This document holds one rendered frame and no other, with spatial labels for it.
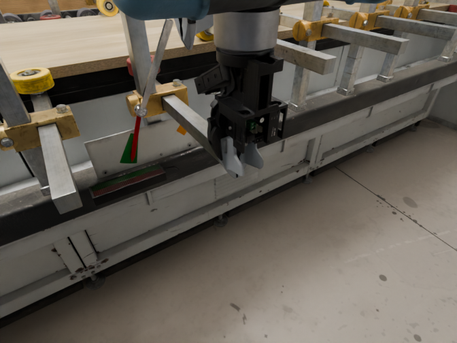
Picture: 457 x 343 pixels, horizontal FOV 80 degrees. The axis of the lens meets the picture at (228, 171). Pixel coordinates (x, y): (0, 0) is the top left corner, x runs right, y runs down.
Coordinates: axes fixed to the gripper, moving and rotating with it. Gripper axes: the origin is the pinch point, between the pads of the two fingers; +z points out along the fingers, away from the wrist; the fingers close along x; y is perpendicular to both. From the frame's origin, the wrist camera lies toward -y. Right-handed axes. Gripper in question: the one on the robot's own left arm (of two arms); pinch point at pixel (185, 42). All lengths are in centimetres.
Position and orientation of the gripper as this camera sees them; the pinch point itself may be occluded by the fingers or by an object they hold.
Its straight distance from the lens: 56.4
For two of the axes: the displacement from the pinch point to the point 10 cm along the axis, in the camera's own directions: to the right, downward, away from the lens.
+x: -5.4, -5.2, 6.6
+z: 0.0, 7.8, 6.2
